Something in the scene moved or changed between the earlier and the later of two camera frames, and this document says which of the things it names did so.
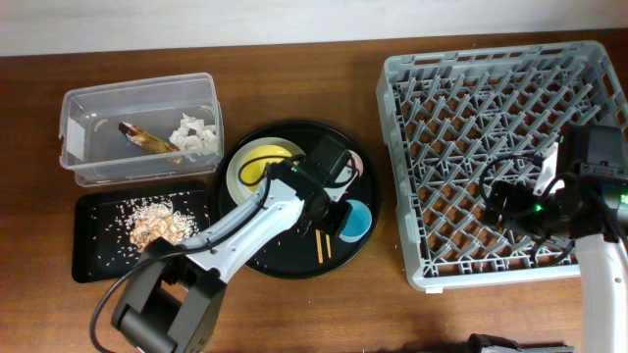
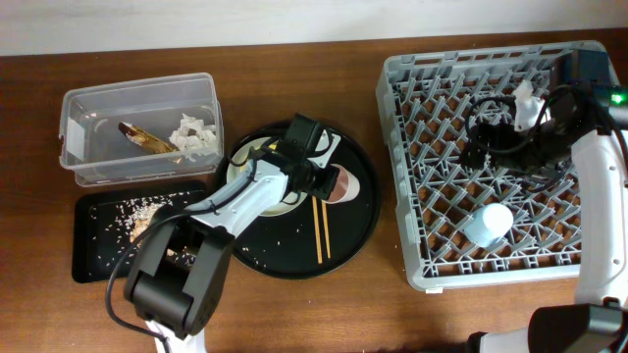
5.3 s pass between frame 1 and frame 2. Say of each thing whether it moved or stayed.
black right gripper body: moved
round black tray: stayed
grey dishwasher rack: stayed
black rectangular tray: stayed
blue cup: moved
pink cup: moved
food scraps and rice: stayed
